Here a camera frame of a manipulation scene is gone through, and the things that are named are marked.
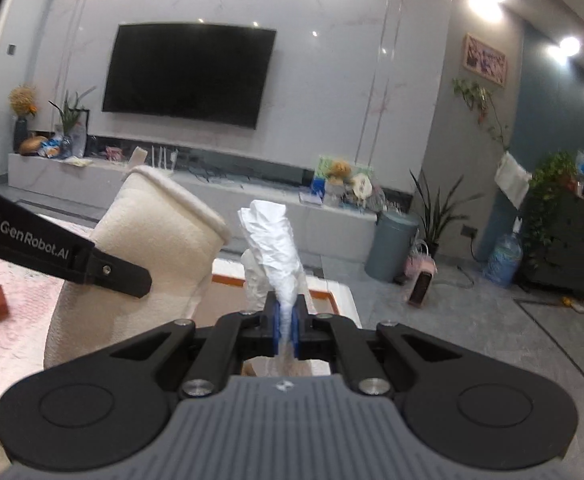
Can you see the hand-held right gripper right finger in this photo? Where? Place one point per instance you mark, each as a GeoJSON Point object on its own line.
{"type": "Point", "coordinates": [295, 330]}

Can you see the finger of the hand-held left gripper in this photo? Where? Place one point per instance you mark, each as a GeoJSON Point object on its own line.
{"type": "Point", "coordinates": [121, 277]}

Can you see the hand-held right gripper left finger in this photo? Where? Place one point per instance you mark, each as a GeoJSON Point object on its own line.
{"type": "Point", "coordinates": [275, 325]}

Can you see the white storage box orange rim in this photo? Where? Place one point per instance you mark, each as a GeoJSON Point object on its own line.
{"type": "Point", "coordinates": [322, 295]}

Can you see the cream fleece cloth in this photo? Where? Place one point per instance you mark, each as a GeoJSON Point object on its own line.
{"type": "Point", "coordinates": [161, 240]}

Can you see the white plastic bag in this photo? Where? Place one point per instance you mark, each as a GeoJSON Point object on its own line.
{"type": "Point", "coordinates": [272, 245]}

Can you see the grey television cabinet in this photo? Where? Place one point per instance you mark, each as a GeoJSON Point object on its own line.
{"type": "Point", "coordinates": [46, 175]}

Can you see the blue white snack packet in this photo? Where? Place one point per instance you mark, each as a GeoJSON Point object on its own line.
{"type": "Point", "coordinates": [52, 147]}

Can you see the brown round loaf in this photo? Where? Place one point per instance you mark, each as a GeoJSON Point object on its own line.
{"type": "Point", "coordinates": [32, 145]}

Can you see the dark vase yellow flowers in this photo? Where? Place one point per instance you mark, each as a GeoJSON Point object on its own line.
{"type": "Point", "coordinates": [20, 132]}

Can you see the clear plastic bottle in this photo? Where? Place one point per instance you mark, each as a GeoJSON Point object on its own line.
{"type": "Point", "coordinates": [78, 142]}

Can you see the pink printed blanket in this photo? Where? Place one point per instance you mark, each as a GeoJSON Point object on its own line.
{"type": "Point", "coordinates": [16, 360]}

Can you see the grey trash bin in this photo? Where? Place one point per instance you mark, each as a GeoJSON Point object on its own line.
{"type": "Point", "coordinates": [389, 247]}

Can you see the white router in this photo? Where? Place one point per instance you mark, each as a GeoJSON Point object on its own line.
{"type": "Point", "coordinates": [163, 157]}

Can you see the green plant in glass vase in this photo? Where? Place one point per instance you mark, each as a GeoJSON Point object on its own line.
{"type": "Point", "coordinates": [69, 115]}

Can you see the blue box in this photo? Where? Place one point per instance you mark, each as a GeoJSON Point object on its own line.
{"type": "Point", "coordinates": [319, 187]}

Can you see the green printed box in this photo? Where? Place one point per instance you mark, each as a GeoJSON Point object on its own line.
{"type": "Point", "coordinates": [324, 165]}

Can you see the brown teddy bear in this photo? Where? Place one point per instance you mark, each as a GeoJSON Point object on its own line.
{"type": "Point", "coordinates": [340, 167]}

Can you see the potted snake plant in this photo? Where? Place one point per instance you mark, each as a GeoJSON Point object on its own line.
{"type": "Point", "coordinates": [434, 215]}

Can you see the blue water jug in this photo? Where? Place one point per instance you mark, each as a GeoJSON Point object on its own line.
{"type": "Point", "coordinates": [503, 260]}

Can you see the white hanging cloth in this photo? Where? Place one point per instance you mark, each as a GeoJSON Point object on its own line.
{"type": "Point", "coordinates": [512, 177]}

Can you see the dark cabinet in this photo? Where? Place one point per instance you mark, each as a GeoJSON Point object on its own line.
{"type": "Point", "coordinates": [572, 240]}

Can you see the hanging vine plant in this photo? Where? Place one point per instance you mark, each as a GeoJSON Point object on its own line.
{"type": "Point", "coordinates": [474, 95]}

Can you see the leafy green potted plant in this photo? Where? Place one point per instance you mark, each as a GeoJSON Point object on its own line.
{"type": "Point", "coordinates": [552, 175]}

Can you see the wall power socket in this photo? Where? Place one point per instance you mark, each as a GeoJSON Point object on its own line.
{"type": "Point", "coordinates": [469, 231]}

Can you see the wall-mounted black television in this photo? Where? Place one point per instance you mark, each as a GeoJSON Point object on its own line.
{"type": "Point", "coordinates": [186, 75]}

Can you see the framed wall picture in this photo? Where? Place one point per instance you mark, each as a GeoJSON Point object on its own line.
{"type": "Point", "coordinates": [486, 60]}

